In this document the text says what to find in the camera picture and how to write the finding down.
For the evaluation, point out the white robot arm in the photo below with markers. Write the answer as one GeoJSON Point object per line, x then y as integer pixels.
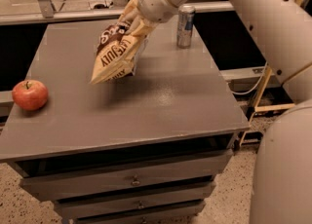
{"type": "Point", "coordinates": [282, 179]}

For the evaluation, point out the grey drawer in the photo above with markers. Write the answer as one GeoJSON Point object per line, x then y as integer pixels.
{"type": "Point", "coordinates": [136, 200]}
{"type": "Point", "coordinates": [144, 216]}
{"type": "Point", "coordinates": [92, 181]}

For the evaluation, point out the grey drawer cabinet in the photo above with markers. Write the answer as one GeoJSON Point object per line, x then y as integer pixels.
{"type": "Point", "coordinates": [176, 104]}

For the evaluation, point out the brown Late July chip bag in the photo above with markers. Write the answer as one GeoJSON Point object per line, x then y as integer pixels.
{"type": "Point", "coordinates": [117, 51]}

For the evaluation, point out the bottom grey drawer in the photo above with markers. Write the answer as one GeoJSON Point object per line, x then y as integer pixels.
{"type": "Point", "coordinates": [144, 216]}

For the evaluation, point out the middle grey drawer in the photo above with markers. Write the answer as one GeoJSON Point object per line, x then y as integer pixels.
{"type": "Point", "coordinates": [136, 200]}

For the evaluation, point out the top grey drawer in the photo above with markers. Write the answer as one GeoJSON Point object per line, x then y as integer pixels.
{"type": "Point", "coordinates": [92, 181]}

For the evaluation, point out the red apple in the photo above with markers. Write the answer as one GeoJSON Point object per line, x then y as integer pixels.
{"type": "Point", "coordinates": [30, 94]}

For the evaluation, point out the grey metal railing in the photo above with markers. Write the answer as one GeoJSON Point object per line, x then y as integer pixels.
{"type": "Point", "coordinates": [81, 7]}

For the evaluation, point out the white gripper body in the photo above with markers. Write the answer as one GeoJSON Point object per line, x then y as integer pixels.
{"type": "Point", "coordinates": [155, 0]}

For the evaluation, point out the silver drink can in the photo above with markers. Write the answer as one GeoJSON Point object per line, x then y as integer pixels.
{"type": "Point", "coordinates": [186, 15]}

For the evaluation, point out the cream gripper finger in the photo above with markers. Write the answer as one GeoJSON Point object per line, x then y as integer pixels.
{"type": "Point", "coordinates": [133, 23]}

